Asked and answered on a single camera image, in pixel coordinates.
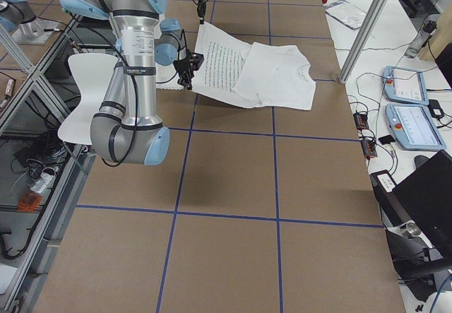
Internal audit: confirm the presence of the upper black orange connector box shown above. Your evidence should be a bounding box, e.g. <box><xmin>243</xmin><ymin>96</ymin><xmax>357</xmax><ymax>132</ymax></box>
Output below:
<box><xmin>353</xmin><ymin>112</ymin><xmax>369</xmax><ymax>131</ymax></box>

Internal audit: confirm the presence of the silver-edged plastic document bag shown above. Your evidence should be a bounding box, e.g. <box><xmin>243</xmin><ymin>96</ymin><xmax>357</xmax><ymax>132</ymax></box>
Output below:
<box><xmin>324</xmin><ymin>0</ymin><xmax>367</xmax><ymax>30</ymax></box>

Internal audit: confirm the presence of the orange device under table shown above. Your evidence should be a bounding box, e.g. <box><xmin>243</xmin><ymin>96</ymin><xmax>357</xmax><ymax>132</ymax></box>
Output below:
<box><xmin>17</xmin><ymin>191</ymin><xmax>42</xmax><ymax>213</ymax></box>

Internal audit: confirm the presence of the white power strip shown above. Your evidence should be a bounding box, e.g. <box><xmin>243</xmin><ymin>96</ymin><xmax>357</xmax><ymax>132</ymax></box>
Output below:
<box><xmin>30</xmin><ymin>172</ymin><xmax>55</xmax><ymax>194</ymax></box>

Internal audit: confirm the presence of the black orange connector box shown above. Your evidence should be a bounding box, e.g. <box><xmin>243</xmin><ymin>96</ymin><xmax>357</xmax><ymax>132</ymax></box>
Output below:
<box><xmin>360</xmin><ymin>138</ymin><xmax>378</xmax><ymax>160</ymax></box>
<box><xmin>353</xmin><ymin>112</ymin><xmax>369</xmax><ymax>131</ymax></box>

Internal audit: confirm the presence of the lower black orange connector box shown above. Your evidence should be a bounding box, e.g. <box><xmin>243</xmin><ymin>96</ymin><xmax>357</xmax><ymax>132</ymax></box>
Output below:
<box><xmin>360</xmin><ymin>138</ymin><xmax>378</xmax><ymax>160</ymax></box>

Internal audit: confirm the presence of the black laptop computer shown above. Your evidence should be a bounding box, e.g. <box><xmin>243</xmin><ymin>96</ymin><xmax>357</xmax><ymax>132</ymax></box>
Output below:
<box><xmin>393</xmin><ymin>150</ymin><xmax>451</xmax><ymax>256</ymax></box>

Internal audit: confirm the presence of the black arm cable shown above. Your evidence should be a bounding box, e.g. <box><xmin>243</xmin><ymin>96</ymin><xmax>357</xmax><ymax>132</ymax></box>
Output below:
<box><xmin>102</xmin><ymin>30</ymin><xmax>188</xmax><ymax>167</ymax></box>

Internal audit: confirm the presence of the aluminium frame post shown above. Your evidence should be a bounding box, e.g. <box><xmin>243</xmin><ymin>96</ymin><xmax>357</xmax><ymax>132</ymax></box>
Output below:
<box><xmin>338</xmin><ymin>0</ymin><xmax>387</xmax><ymax>84</ymax></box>

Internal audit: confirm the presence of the black box with white label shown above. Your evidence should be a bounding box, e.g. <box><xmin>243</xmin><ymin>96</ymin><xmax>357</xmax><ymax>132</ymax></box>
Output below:
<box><xmin>369</xmin><ymin>170</ymin><xmax>397</xmax><ymax>200</ymax></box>

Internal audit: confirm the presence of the white long-sleeve printed shirt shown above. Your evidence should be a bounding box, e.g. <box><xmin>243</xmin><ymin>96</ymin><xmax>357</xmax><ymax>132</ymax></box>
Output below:
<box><xmin>155</xmin><ymin>21</ymin><xmax>316</xmax><ymax>112</ymax></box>

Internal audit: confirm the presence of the blue teach pendant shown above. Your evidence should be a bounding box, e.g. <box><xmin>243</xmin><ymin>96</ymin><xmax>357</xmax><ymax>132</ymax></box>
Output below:
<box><xmin>385</xmin><ymin>103</ymin><xmax>446</xmax><ymax>151</ymax></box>
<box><xmin>383</xmin><ymin>66</ymin><xmax>429</xmax><ymax>105</ymax></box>

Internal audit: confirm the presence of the lower blue teach pendant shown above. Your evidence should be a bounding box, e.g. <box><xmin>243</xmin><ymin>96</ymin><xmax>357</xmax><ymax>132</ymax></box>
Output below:
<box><xmin>385</xmin><ymin>103</ymin><xmax>446</xmax><ymax>151</ymax></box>

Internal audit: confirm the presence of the white plastic chair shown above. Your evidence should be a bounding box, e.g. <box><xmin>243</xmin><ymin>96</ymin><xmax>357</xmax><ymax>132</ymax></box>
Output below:
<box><xmin>58</xmin><ymin>53</ymin><xmax>118</xmax><ymax>146</ymax></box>

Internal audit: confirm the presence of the upper blue teach pendant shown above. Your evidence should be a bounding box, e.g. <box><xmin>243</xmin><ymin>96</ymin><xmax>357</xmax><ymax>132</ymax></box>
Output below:
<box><xmin>383</xmin><ymin>66</ymin><xmax>429</xmax><ymax>105</ymax></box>

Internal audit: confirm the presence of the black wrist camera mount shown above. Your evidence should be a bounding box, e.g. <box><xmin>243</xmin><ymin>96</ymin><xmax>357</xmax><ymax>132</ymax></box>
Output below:
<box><xmin>189</xmin><ymin>52</ymin><xmax>204</xmax><ymax>71</ymax></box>

